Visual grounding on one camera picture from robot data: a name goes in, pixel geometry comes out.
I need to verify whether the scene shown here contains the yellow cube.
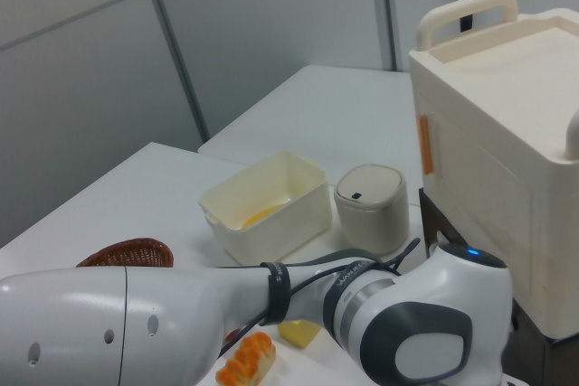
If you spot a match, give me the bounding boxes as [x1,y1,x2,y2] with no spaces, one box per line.
[277,320,323,351]

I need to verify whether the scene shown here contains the yellow banana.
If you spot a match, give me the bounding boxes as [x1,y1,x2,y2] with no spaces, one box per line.
[241,204,284,230]

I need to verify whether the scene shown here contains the cream plastic open box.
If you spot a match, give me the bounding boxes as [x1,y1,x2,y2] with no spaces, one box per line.
[197,149,333,265]

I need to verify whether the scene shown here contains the small cream lidded bin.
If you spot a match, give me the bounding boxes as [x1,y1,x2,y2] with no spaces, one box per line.
[333,164,411,257]

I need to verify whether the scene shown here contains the clear label holder orange card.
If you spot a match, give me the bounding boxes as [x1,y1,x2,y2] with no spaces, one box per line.
[417,112,442,177]

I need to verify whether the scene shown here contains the dark brown stand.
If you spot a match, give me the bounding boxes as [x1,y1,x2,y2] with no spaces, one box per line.
[418,187,579,386]

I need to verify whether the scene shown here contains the brown wicker basket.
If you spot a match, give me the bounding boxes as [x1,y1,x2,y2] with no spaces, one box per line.
[75,237,176,268]

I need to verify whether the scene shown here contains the orange glazed bread loaf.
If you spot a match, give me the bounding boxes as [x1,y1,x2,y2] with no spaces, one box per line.
[214,331,277,386]

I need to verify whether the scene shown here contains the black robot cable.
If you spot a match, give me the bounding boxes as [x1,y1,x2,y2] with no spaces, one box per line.
[216,237,420,356]

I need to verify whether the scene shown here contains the large cream cabinet with handle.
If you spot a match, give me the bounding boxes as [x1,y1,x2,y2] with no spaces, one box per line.
[409,0,579,340]

